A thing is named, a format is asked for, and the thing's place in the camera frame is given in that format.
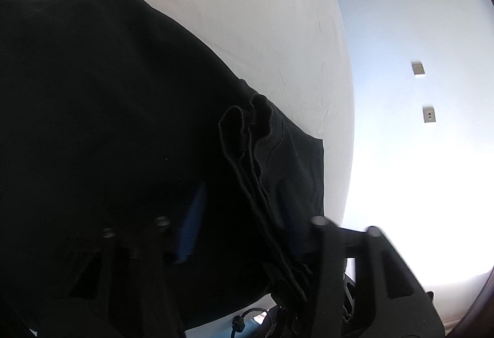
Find black cable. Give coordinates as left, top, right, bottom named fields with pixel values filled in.
left=231, top=308, right=275, bottom=338

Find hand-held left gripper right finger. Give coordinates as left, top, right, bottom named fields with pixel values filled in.
left=309, top=215, right=446, bottom=338

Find black pants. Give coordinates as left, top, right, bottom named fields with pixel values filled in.
left=0, top=0, right=325, bottom=328

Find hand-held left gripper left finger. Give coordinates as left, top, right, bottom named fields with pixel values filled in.
left=39, top=183, right=210, bottom=338

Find bed with white sheet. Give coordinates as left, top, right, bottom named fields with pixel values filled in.
left=0, top=0, right=356, bottom=338

